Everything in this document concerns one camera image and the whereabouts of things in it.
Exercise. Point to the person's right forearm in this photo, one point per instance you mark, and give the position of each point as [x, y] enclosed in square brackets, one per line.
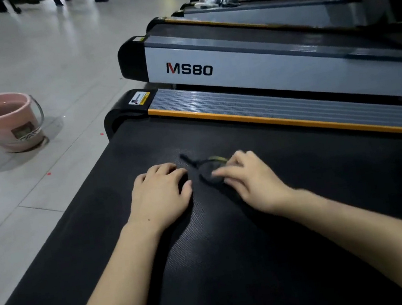
[380, 244]

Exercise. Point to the person's left thumb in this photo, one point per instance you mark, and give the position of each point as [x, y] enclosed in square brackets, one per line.
[187, 191]

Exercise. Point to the person's left hand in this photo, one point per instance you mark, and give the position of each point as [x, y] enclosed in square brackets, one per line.
[157, 198]

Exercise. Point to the person's right thumb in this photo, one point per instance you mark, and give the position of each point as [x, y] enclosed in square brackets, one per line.
[236, 187]

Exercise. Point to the grey treadmill with orange strip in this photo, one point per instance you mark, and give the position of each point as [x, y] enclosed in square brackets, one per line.
[279, 18]

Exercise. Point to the black treadmill with orange trim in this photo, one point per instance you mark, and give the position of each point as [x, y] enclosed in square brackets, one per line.
[222, 268]

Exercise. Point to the black eyeglasses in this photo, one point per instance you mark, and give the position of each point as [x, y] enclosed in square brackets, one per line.
[203, 167]

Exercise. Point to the person's left middle finger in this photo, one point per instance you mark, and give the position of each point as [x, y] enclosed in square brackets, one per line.
[167, 167]

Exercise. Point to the pink plastic bucket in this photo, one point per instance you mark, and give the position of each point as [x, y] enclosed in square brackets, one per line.
[4, 123]

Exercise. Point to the person's left little finger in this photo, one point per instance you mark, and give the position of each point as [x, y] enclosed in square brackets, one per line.
[139, 180]

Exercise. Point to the person's left forearm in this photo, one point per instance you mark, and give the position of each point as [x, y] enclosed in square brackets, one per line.
[120, 290]

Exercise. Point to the grey treadmill with printed side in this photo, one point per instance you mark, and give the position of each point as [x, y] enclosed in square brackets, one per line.
[286, 66]

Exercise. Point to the person's right hand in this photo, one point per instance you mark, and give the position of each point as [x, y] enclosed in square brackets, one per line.
[260, 183]

